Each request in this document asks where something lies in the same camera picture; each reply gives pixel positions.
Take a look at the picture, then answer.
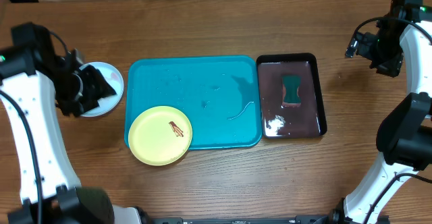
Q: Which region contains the light blue plate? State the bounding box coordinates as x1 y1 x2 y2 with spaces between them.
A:
80 61 124 117

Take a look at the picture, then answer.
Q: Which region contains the yellow plate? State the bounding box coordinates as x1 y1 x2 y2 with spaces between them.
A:
128 106 193 166

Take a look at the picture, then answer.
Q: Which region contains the black water tray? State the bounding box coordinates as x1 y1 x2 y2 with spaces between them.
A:
256 53 327 139

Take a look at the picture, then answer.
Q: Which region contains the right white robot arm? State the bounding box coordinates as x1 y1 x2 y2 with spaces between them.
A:
318 0 431 223

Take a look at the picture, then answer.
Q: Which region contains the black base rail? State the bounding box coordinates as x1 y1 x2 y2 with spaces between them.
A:
89 215 391 224

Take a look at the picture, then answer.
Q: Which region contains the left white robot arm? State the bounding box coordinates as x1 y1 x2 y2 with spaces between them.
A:
1 22 151 224

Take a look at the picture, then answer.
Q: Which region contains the green sponge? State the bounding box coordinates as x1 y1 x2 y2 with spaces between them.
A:
282 75 301 107

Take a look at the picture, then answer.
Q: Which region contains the teal plastic tray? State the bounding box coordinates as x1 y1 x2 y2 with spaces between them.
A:
124 55 262 150

